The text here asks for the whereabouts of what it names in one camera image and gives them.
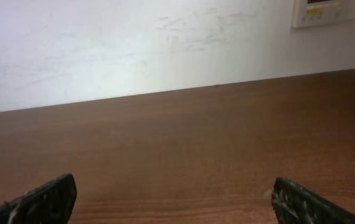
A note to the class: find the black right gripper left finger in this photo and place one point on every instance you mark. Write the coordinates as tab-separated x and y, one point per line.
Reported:
51	203

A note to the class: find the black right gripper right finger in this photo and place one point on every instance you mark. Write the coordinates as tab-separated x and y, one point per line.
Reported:
292	203

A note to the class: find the beige wall control panel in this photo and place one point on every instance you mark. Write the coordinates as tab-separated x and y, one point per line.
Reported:
309	13

